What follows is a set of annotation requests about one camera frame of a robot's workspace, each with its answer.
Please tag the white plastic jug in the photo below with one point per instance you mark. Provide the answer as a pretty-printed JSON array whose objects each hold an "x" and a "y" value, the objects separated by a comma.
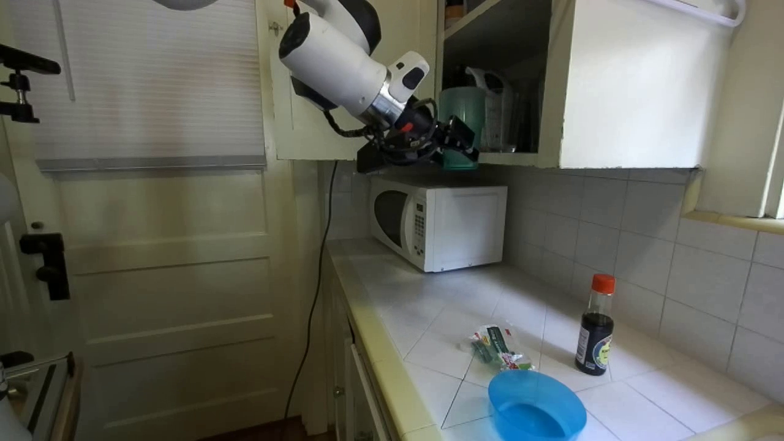
[{"x": 492, "y": 89}]

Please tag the white microwave oven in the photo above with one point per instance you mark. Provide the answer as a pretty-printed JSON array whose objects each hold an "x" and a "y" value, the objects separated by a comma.
[{"x": 456, "y": 225}]

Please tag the white door blind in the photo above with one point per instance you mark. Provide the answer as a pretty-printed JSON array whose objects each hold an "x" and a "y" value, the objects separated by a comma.
[{"x": 155, "y": 89}]

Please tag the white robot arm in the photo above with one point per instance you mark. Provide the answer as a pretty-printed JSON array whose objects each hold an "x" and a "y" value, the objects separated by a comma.
[{"x": 334, "y": 57}]

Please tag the stove top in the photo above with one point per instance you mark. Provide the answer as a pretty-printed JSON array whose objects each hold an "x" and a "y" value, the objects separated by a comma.
[{"x": 32, "y": 395}]

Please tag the blue plastic bowl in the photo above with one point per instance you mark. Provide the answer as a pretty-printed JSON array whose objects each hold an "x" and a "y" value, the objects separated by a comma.
[{"x": 534, "y": 405}]

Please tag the white panel door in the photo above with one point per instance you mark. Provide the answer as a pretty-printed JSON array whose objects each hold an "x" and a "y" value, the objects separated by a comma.
[{"x": 180, "y": 303}]

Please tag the black camera clamp mount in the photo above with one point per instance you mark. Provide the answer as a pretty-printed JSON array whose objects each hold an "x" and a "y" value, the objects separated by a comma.
[{"x": 20, "y": 77}]

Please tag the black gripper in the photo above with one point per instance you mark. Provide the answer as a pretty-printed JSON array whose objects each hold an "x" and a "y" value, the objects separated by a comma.
[{"x": 412, "y": 126}]

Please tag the white wall cupboard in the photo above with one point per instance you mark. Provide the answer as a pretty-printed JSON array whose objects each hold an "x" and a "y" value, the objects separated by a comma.
[{"x": 637, "y": 89}]

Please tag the soy sauce bottle, orange cap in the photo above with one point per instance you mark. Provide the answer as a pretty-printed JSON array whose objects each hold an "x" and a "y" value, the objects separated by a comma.
[{"x": 594, "y": 334}]

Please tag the black door latch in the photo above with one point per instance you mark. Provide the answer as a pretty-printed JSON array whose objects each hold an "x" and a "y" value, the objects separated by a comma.
[{"x": 49, "y": 262}]

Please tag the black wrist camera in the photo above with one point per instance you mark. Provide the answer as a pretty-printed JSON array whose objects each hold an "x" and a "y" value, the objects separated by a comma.
[{"x": 387, "y": 160}]

